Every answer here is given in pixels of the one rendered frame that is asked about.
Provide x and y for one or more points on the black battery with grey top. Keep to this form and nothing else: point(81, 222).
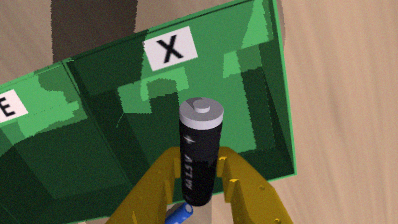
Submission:
point(200, 127)

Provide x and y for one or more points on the blue battery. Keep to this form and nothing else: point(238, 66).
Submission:
point(180, 214)

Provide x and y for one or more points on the green bin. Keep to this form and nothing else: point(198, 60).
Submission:
point(54, 169)

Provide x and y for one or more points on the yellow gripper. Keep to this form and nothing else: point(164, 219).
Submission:
point(253, 199)

